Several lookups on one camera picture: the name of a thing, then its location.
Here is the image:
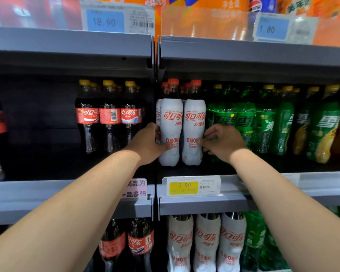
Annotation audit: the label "person's left hand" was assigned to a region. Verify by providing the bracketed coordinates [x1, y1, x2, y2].
[125, 123, 170, 168]

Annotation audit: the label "person's right hand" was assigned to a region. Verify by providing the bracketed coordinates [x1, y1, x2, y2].
[201, 123, 249, 166]

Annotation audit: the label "row of shelf price tags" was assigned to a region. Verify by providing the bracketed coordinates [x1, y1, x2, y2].
[0, 0, 340, 48]
[122, 174, 301, 201]

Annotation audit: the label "grey store shelving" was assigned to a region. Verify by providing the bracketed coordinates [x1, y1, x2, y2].
[0, 25, 340, 272]

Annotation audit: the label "white cola bottle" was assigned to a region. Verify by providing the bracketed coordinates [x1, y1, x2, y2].
[193, 213, 222, 272]
[167, 215, 195, 272]
[218, 212, 248, 272]

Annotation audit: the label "person's right forearm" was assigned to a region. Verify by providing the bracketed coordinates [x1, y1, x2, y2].
[229, 147, 340, 272]

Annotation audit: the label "yellow cap Sprite tea bottles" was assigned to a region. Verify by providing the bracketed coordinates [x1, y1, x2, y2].
[306, 84, 340, 164]

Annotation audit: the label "orange Fanta multipack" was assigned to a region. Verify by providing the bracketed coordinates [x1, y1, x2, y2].
[96, 0, 251, 40]

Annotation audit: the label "red cola multipack large script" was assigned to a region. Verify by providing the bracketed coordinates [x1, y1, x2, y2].
[0, 0, 83, 29]

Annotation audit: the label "row of dark green bottles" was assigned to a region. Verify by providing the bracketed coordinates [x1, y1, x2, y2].
[207, 83, 256, 162]

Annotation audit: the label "large cola bottle blue cap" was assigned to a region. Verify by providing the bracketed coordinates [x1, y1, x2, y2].
[248, 0, 280, 23]

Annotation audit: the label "white bottle red cap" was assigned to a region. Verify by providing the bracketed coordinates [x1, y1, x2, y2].
[158, 78, 185, 167]
[181, 80, 207, 166]

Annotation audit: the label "row of green soda bottles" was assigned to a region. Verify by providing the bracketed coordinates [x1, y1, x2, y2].
[241, 207, 340, 272]

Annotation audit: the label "person's left forearm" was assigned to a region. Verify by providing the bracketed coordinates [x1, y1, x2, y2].
[0, 147, 145, 272]

